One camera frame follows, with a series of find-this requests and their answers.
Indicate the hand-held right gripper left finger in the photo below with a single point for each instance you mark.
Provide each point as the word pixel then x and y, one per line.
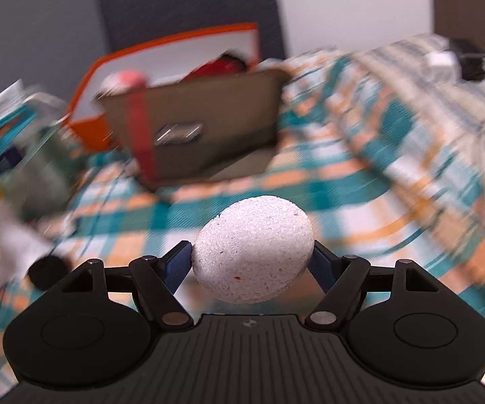
pixel 177 265

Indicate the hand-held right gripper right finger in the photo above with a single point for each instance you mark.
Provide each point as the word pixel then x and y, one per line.
pixel 320 267

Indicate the white round sponge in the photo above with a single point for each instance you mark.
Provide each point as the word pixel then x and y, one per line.
pixel 253 248

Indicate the orange cardboard box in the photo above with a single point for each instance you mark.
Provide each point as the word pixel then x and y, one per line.
pixel 99 92

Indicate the red fluffy sock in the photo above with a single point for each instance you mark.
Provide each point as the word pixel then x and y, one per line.
pixel 217 67

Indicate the plaid bedsheet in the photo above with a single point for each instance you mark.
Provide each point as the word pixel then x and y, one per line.
pixel 352 202

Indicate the black fluffy item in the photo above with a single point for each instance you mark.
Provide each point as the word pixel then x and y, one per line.
pixel 49 272

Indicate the olive pouch with red stripe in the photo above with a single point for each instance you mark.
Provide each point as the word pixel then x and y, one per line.
pixel 209 130

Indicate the white fluffy item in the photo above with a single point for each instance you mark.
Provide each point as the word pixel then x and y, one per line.
pixel 17 240

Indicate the clear plastic storage box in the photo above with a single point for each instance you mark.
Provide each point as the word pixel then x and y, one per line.
pixel 36 155

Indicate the plaid pillow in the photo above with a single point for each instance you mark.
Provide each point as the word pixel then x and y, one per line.
pixel 427 113

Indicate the black power adapter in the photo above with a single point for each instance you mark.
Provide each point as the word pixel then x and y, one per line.
pixel 472 63

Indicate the dark grey headboard panel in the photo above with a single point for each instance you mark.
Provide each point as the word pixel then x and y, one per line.
pixel 183 0

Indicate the light grey headboard panel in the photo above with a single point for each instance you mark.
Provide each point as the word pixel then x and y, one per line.
pixel 36 21

